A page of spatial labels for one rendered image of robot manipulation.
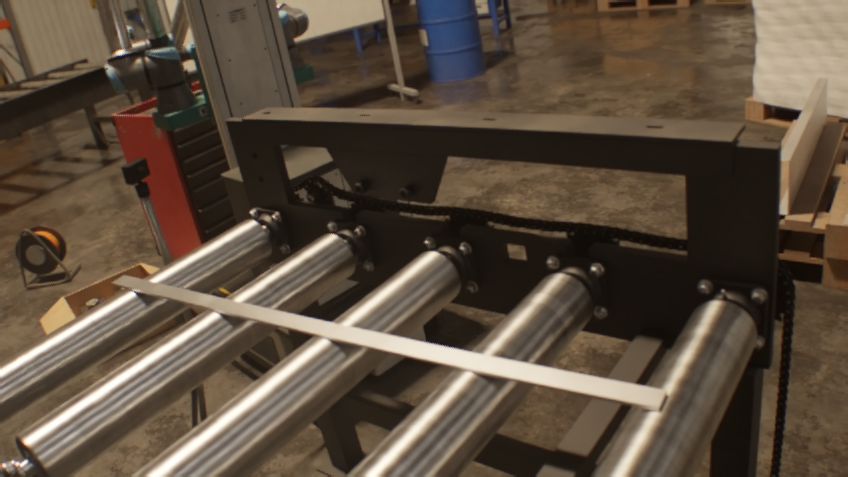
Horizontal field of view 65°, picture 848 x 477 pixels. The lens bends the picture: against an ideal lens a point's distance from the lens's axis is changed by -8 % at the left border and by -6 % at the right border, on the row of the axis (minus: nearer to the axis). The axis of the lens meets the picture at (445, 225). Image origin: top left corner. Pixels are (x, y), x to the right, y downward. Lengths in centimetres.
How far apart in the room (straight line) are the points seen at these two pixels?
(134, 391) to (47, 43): 1066
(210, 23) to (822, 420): 240
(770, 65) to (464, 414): 398
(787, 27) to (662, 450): 390
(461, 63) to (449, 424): 601
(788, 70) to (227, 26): 331
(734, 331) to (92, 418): 107
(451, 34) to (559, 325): 574
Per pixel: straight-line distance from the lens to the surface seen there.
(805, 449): 230
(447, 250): 149
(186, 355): 140
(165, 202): 365
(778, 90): 474
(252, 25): 273
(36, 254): 456
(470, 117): 141
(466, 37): 687
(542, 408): 243
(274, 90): 278
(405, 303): 134
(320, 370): 121
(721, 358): 110
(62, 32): 1197
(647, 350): 132
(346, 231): 168
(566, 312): 124
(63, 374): 161
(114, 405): 134
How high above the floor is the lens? 156
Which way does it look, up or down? 24 degrees down
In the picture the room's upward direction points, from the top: 10 degrees counter-clockwise
